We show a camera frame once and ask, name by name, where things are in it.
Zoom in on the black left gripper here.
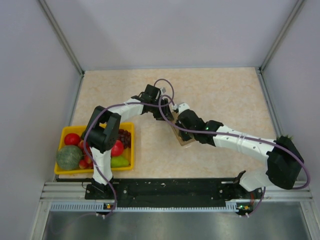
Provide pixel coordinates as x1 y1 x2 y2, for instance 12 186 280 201
149 98 173 121

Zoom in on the brown cardboard express box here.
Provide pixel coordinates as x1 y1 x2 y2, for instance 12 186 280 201
171 111 195 147

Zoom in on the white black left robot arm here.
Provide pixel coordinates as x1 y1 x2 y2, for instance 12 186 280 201
83 84 173 199

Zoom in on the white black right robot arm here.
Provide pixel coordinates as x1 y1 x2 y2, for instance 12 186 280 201
175 109 304 198

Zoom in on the dark purple grape bunch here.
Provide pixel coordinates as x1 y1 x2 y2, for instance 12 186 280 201
118 129 132 149

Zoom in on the red apple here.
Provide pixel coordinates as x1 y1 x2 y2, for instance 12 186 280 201
63 133 82 146
111 140 124 157

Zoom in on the green pear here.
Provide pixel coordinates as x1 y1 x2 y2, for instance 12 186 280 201
110 155 130 168

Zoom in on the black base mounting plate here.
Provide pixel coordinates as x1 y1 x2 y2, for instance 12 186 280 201
85 178 263 208

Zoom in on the red strawberry cluster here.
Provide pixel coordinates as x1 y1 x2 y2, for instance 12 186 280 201
78 140 94 169

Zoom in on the pineapple with green crown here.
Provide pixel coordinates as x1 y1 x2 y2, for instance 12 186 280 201
277 135 294 140

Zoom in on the green striped melon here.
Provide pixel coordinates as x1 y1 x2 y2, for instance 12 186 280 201
56 145 83 171

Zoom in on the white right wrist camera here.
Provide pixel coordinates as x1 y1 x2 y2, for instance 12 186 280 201
172 102 190 114

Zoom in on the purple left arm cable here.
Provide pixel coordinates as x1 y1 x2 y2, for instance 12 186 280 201
83 78 175 217

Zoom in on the grey slotted cable duct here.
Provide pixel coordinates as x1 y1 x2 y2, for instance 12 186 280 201
50 202 114 212

